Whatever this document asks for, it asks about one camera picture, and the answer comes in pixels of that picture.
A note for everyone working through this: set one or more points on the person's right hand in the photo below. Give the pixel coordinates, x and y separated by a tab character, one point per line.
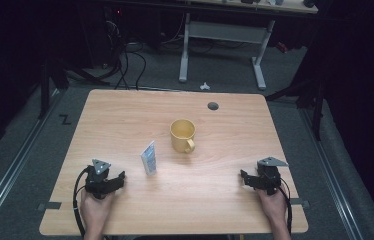
273	205

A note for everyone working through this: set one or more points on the white metal desk frame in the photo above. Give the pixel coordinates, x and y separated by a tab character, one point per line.
221	31

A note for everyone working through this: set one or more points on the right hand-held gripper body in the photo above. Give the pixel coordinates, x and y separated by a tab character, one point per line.
269	176

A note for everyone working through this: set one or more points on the grey tape strip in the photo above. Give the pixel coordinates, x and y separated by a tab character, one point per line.
50	206
301	202

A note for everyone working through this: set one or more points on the black tape floor mark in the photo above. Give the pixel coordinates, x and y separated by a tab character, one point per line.
65	119

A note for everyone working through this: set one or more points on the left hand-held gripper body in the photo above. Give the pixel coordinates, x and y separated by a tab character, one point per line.
97	181

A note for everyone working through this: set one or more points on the yellow mug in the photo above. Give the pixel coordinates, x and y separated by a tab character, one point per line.
181	138

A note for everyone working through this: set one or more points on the black metal stand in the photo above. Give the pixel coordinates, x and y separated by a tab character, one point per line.
44	90
317	110

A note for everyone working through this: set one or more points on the small white floor object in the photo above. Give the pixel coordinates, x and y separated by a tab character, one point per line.
204	87

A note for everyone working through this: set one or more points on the metal floor rail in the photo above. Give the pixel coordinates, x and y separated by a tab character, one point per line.
11	173
331	180

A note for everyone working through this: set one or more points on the small red object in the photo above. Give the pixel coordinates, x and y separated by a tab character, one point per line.
282	47

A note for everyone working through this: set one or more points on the person's left hand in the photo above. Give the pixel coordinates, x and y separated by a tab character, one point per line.
95	208

